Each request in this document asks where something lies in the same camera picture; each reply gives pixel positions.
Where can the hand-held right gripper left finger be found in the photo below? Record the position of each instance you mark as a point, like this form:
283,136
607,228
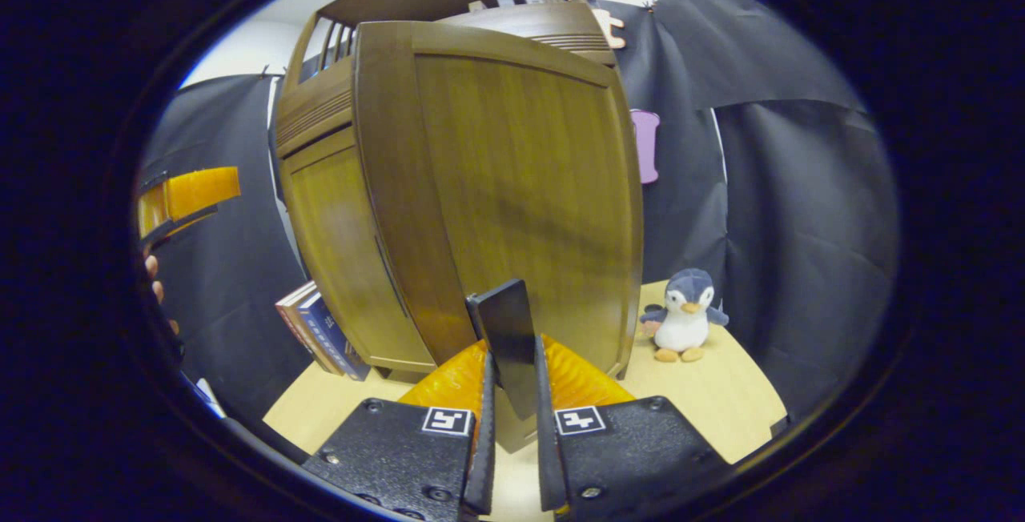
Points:
486,458

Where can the wooden shoe cabinet door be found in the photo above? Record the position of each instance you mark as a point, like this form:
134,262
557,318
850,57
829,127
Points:
520,186
336,250

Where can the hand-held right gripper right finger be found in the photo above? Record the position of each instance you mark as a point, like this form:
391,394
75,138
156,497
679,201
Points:
546,458

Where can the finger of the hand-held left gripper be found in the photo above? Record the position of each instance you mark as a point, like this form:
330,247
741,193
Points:
152,210
204,190

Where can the blue book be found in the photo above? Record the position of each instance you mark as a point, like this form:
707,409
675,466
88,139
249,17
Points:
332,338

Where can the black backdrop cloth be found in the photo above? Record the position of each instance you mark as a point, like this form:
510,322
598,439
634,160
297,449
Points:
801,226

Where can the red brown book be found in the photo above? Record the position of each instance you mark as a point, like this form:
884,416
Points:
287,310

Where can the grey white penguin plush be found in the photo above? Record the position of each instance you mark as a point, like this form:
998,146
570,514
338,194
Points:
685,322

